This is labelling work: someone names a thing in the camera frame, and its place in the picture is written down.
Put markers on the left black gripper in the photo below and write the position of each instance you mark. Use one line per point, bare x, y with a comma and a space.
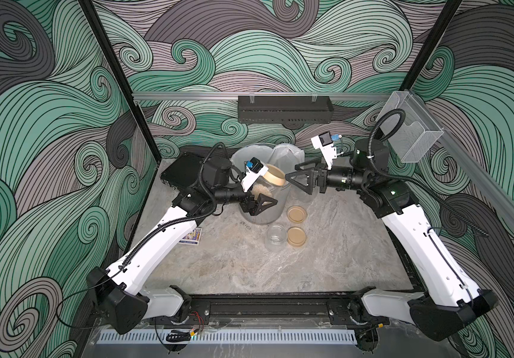
253, 208

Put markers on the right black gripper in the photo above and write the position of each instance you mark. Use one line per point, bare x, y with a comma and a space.
305, 172

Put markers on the clear plastic rice jar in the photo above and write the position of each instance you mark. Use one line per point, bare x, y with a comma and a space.
300, 193

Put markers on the jar with beige lid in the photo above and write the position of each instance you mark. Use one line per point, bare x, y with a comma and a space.
273, 185
276, 238

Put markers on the beige jar lid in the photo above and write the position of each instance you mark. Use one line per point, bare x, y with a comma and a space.
297, 214
296, 237

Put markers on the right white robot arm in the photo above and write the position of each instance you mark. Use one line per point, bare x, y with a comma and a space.
449, 299

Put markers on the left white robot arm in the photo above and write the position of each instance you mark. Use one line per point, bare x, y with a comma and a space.
117, 291

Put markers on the silver mesh waste bin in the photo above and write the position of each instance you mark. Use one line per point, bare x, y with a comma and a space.
266, 217

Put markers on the white plastic bin liner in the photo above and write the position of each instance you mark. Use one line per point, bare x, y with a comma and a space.
284, 156

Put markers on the small colourful card box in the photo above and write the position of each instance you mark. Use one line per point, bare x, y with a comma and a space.
193, 238

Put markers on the black flat case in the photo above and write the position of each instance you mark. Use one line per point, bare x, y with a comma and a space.
183, 172

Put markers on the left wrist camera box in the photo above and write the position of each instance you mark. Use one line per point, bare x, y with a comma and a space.
254, 169

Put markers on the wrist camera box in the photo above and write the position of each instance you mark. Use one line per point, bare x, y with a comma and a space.
254, 169
326, 143

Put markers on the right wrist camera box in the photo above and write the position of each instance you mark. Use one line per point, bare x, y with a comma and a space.
326, 143

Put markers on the black perforated wall shelf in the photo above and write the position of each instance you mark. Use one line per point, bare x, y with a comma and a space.
289, 110

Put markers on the clear acrylic wall holder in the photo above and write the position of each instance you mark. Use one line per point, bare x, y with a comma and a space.
420, 130

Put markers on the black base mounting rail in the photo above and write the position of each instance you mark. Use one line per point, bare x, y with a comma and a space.
340, 308

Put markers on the white slotted cable duct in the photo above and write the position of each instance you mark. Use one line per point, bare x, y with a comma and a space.
236, 336

